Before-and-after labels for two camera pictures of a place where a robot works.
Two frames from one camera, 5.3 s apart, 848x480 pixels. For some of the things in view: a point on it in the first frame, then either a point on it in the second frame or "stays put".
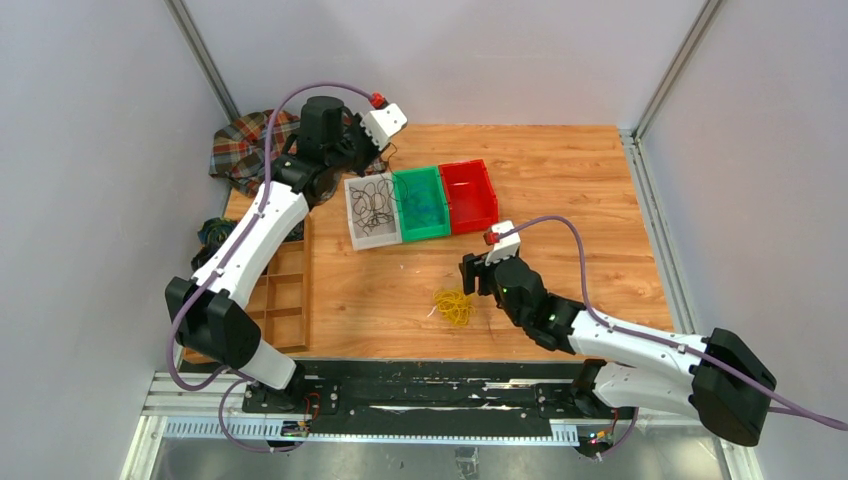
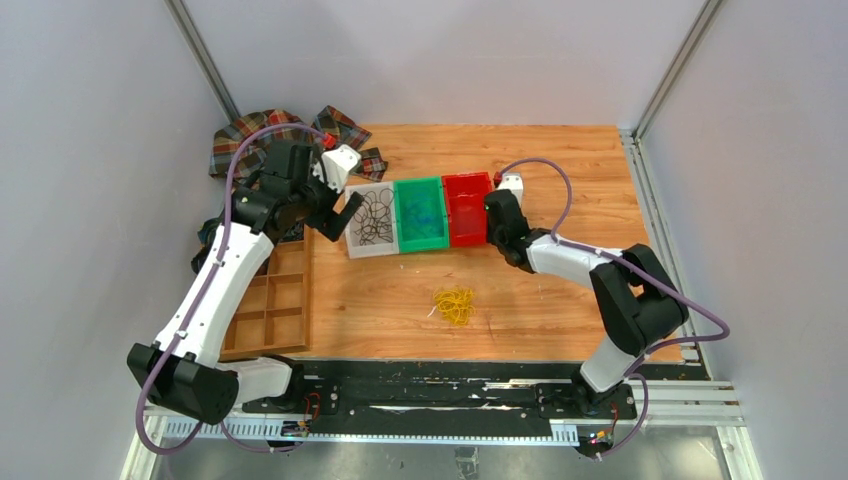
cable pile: [455, 306] stays put
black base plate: [420, 397] stays put
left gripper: [355, 127] -> [328, 215]
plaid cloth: [239, 149] stays put
